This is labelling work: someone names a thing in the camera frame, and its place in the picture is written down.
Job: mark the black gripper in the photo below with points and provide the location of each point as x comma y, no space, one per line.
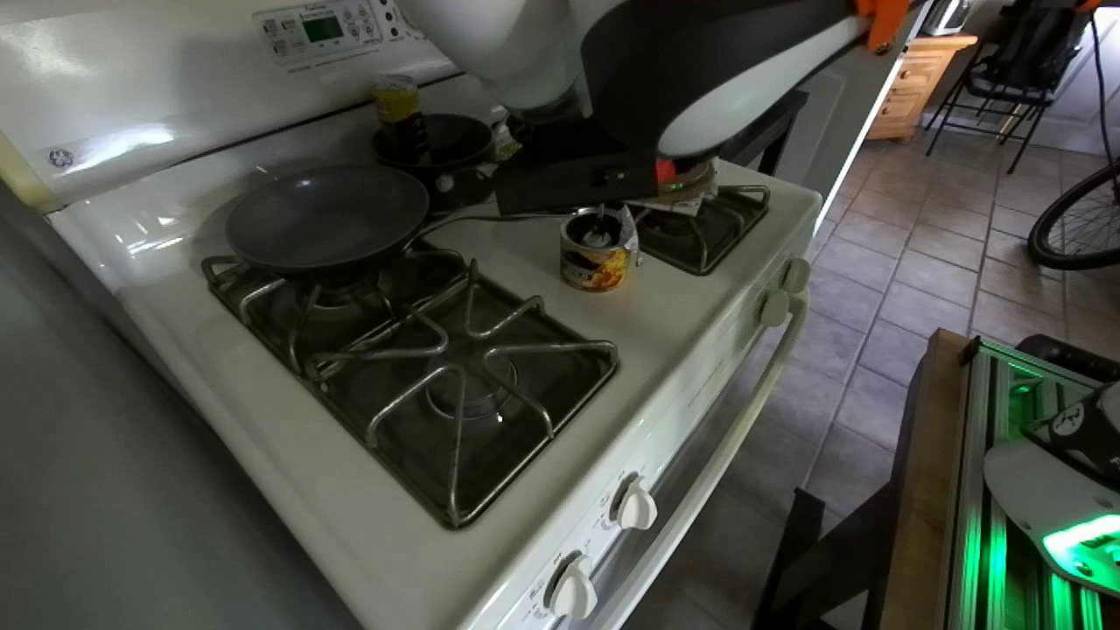
572,183

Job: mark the wooden cabinet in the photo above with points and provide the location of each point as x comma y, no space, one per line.
921,88

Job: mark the grey door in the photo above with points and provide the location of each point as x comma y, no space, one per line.
870,106

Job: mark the glass pot lid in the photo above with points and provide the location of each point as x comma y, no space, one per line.
695,187

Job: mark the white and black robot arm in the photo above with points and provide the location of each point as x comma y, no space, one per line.
702,56

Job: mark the grey frying pan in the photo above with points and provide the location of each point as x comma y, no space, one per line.
328,214

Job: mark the yellow topped dark can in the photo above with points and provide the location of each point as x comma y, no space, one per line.
396,106

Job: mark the black metal chair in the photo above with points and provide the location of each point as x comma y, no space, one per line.
1017,56

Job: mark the metal spoon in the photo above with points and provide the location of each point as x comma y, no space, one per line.
604,221

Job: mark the white stove knob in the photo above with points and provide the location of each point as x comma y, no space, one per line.
795,274
635,506
572,588
776,305

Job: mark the small black pan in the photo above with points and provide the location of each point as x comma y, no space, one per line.
451,142

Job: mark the black stand legs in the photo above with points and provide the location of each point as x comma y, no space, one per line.
816,560

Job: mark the green lit aluminium frame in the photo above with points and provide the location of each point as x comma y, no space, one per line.
993,560

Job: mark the small black burner grate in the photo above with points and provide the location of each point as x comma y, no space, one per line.
713,238

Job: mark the bicycle wheel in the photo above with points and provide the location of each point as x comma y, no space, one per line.
1054,233

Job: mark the white GE gas stove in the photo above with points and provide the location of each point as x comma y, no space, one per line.
702,326

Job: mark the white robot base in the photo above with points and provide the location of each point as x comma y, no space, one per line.
1053,491

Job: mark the large black burner grate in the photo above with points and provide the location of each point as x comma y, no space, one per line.
466,387

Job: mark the wooden board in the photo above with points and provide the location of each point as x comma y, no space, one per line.
928,491

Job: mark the open tin can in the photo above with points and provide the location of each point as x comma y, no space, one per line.
598,266

